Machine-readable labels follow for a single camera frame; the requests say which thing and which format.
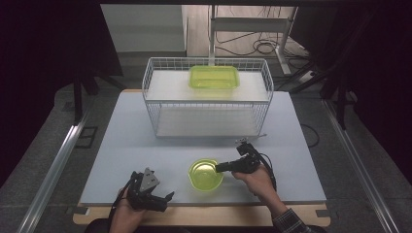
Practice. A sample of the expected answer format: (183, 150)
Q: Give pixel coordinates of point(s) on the black metal stand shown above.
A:
(340, 106)
(79, 93)

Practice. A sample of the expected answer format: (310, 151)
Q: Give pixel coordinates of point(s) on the black floor bracket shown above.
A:
(86, 137)

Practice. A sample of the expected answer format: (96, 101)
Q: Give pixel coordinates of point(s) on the rectangular green plastic container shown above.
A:
(213, 77)

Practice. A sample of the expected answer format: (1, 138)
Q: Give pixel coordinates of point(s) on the aluminium rail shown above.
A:
(51, 171)
(359, 165)

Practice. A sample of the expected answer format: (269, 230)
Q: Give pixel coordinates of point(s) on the black curtain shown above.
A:
(39, 64)
(372, 64)

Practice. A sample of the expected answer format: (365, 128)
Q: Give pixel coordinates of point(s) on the white cabinet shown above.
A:
(142, 29)

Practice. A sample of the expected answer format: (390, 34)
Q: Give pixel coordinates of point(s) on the white power strip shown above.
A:
(307, 76)

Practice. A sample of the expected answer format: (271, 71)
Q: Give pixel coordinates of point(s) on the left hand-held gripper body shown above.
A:
(144, 192)

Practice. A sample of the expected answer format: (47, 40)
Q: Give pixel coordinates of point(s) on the round green plastic bowl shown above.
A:
(204, 174)

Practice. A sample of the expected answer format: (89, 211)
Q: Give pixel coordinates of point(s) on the person's right hand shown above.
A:
(256, 183)

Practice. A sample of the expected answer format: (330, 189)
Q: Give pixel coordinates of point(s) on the person's left hand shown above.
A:
(124, 215)

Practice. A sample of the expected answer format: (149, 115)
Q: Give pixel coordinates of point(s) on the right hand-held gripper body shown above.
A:
(244, 160)

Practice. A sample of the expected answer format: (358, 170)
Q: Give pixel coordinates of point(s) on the white metal desk frame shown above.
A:
(249, 24)

